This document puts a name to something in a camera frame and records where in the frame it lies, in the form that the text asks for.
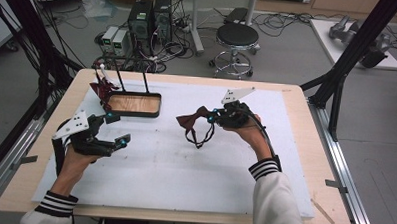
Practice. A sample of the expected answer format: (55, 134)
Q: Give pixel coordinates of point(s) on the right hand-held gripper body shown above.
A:
(234, 115)

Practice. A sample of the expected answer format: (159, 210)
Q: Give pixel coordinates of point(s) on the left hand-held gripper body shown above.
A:
(79, 134)

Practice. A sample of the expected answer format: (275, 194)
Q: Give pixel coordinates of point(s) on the dark brown bow tie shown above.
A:
(191, 120)

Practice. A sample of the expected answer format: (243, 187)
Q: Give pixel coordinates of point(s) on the black rack with wooden tray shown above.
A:
(135, 103)

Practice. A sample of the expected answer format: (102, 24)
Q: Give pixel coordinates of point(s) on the red striped bow tie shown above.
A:
(102, 90)

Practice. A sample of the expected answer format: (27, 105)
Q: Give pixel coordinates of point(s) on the person's right hand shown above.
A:
(255, 137)

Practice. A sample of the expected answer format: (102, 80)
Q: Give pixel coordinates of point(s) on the person's left hand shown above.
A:
(72, 172)

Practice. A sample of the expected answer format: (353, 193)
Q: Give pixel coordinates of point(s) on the white foam mat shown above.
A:
(157, 177)

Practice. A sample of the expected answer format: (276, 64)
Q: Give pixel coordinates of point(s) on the grey metal clip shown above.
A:
(24, 161)
(335, 185)

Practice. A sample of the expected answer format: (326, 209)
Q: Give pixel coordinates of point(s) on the electronic boxes on floor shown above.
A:
(178, 48)

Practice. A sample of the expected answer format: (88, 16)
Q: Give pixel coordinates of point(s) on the white power supply unit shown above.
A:
(109, 37)
(120, 42)

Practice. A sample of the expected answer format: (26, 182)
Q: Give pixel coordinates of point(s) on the black round stool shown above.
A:
(237, 35)

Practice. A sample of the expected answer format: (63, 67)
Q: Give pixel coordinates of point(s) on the white table leg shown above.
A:
(251, 9)
(196, 32)

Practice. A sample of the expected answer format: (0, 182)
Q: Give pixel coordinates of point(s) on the large black computer tower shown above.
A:
(140, 26)

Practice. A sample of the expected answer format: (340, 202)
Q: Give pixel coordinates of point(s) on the flat black box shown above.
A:
(236, 16)

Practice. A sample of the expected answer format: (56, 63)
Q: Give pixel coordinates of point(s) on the slim black computer tower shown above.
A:
(163, 20)

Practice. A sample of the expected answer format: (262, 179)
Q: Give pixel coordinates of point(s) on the clear plastic bag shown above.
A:
(98, 8)

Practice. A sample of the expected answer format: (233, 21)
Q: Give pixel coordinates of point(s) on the white floor board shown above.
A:
(325, 39)

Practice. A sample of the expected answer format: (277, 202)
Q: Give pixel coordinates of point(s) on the thin wooden stick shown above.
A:
(323, 212)

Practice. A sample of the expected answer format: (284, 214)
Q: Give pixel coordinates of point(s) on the silver metal rail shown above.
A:
(15, 145)
(338, 157)

